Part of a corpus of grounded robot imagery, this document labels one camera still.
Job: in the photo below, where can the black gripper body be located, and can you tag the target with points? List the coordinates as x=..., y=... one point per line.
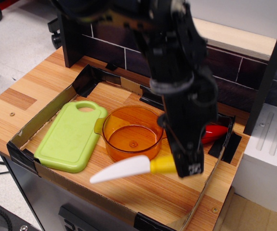
x=175, y=51

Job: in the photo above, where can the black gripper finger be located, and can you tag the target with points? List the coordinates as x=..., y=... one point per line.
x=186, y=147

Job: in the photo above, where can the white knife yellow handle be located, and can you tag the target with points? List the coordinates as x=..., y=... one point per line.
x=136, y=165

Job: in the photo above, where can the orange transparent pot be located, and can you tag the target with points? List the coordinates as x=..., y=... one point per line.
x=130, y=131

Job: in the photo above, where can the red toy chili pepper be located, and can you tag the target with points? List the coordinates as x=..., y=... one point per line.
x=213, y=133

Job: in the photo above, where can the light wooden shelf board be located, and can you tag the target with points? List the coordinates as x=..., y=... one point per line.
x=236, y=40

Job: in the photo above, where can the white sink drainboard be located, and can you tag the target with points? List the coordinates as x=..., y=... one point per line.
x=256, y=177

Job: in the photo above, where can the green cutting board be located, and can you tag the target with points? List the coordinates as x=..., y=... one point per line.
x=70, y=140

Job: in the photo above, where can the black shelf post right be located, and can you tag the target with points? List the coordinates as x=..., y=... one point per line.
x=262, y=92

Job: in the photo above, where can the black shelf post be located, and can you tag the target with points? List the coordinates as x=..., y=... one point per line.
x=72, y=40
x=262, y=92

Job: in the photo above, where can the black shelf post left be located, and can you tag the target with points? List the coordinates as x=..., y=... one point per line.
x=72, y=40

